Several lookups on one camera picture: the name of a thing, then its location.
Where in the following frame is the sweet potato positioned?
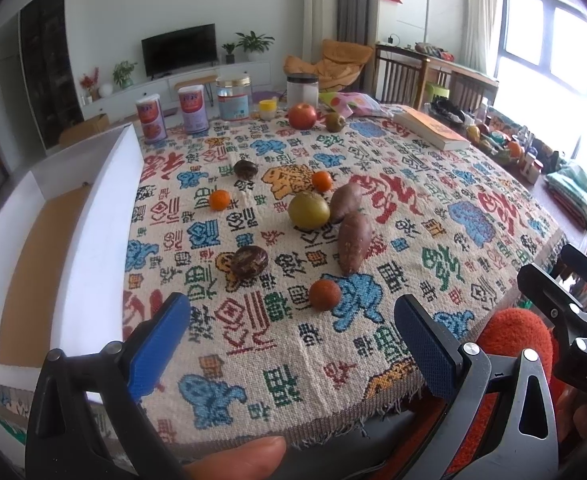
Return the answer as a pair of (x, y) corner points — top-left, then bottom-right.
(338, 211), (373, 275)
(329, 182), (362, 223)

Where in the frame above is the dark passion fruit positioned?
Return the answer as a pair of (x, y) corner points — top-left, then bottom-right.
(233, 159), (259, 181)
(230, 245), (269, 280)

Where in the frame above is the dark orange front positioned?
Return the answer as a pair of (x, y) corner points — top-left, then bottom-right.
(309, 278), (341, 311)

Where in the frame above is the small orange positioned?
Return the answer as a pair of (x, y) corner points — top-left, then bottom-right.
(311, 171), (333, 193)
(209, 190), (232, 211)

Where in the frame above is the green round fruit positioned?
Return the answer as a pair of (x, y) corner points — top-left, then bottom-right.
(288, 192), (330, 231)

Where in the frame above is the red apple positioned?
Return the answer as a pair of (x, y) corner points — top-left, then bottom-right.
(287, 103), (317, 130)

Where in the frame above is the right hand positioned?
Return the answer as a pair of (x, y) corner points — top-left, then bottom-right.
(556, 386), (587, 442)

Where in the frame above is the left hand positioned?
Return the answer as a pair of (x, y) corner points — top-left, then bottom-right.
(183, 437), (287, 480)

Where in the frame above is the orange fluffy sleeve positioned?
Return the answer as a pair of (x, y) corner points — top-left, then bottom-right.
(371, 308), (566, 479)

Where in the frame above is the folded green blanket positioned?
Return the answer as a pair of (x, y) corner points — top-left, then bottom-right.
(545, 162), (587, 226)

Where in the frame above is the white cardboard box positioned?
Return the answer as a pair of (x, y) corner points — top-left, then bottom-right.
(0, 125), (143, 391)

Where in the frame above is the orange cover book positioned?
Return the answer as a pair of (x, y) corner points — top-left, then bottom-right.
(393, 105), (470, 152)

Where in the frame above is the wooden bench chair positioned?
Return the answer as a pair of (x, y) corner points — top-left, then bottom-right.
(371, 44), (499, 112)

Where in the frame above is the patterned woven tablecloth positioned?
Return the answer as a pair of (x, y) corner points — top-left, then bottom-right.
(123, 116), (566, 454)

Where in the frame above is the pink snack bag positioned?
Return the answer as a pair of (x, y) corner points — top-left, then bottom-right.
(318, 91), (389, 118)

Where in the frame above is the left pink white can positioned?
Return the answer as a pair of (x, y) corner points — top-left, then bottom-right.
(135, 93), (167, 144)

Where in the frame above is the pink white can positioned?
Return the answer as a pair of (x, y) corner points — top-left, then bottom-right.
(135, 93), (167, 144)
(178, 84), (209, 133)

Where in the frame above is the orange bean bag chair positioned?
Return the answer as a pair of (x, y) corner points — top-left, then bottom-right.
(284, 39), (374, 91)

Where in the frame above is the white tv cabinet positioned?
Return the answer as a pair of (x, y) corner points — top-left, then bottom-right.
(81, 61), (272, 122)

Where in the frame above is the clear jar black lid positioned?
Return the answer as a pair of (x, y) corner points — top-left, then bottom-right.
(286, 73), (319, 108)

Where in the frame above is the right pink white can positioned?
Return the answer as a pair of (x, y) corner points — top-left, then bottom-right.
(178, 84), (209, 133)

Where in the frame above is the red flower vase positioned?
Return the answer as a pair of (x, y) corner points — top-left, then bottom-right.
(79, 67), (100, 101)

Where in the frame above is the small yellow cup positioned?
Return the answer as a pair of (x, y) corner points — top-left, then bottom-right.
(259, 99), (278, 122)

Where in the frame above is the potted plant left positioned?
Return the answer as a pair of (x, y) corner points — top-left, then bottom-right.
(112, 60), (136, 89)

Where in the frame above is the clear jar gold lid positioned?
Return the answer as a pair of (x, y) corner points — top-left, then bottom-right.
(216, 74), (251, 122)

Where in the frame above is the black television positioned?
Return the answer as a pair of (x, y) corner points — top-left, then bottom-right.
(142, 24), (218, 78)

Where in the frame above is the potted plant by television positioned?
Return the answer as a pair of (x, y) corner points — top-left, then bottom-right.
(236, 30), (275, 62)

